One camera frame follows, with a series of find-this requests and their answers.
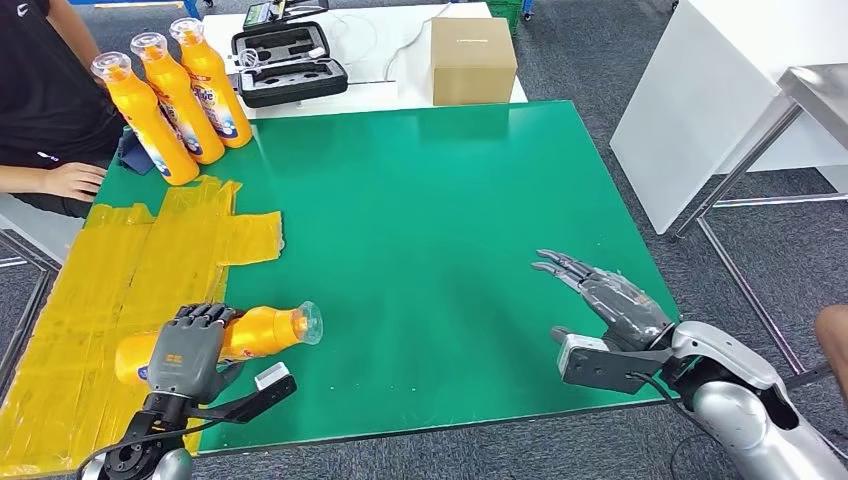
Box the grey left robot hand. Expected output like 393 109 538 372
145 302 248 407

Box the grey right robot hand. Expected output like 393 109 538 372
531 248 677 354

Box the person's right hand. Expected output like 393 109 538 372
42 162 109 204

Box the orange detergent bottle clear cap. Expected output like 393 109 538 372
169 17 254 150
113 301 325 388
129 32 227 166
90 51 201 187

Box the white bench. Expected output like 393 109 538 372
0 192 84 265

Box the blue tablet case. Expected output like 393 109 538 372
117 125 158 177

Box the yellow taped sheet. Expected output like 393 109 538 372
0 175 285 478

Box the person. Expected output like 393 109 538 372
0 0 130 220

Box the person's leg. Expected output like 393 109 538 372
813 304 848 407

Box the white board panel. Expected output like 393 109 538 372
608 0 848 235

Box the black foam case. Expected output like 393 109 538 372
230 21 350 110

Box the brown cardboard box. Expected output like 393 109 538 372
430 16 519 107

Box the steel table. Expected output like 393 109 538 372
669 62 848 392

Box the green plastic crate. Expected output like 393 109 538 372
485 0 525 34

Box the white side table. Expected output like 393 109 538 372
175 0 529 122

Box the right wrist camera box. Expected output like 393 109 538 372
551 326 674 397

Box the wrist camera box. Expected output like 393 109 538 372
551 326 674 397
192 361 299 426

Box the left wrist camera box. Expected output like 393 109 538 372
192 361 299 426

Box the grey metal frame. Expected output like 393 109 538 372
0 228 61 389

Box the black floor cable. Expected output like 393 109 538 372
667 433 707 480

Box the thin white table cable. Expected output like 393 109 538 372
382 2 453 81

